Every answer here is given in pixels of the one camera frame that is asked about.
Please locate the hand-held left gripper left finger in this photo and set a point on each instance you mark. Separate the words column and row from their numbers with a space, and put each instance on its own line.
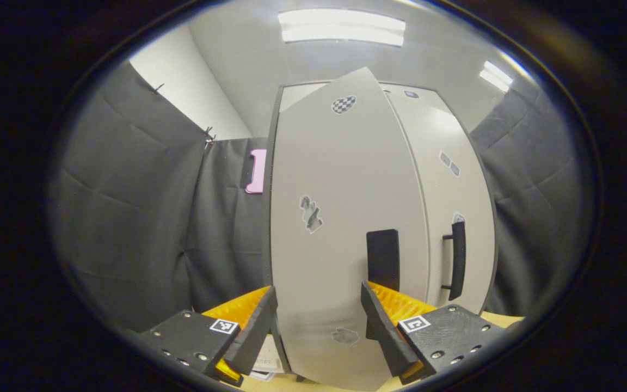
column 253, row 337

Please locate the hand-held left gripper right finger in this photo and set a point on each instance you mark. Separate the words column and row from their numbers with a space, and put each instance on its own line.
column 387, row 337

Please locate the grey cabinet door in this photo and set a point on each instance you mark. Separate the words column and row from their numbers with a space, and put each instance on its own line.
column 438, row 130

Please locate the grey cabinet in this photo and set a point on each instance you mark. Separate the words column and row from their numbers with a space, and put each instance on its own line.
column 267, row 245

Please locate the white book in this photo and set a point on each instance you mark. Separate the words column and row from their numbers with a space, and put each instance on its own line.
column 263, row 375

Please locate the black backdrop cloth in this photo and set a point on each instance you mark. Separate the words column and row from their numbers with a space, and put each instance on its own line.
column 128, row 218

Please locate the ceiling light panel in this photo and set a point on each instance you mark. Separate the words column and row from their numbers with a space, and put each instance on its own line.
column 496, row 76
column 340, row 27

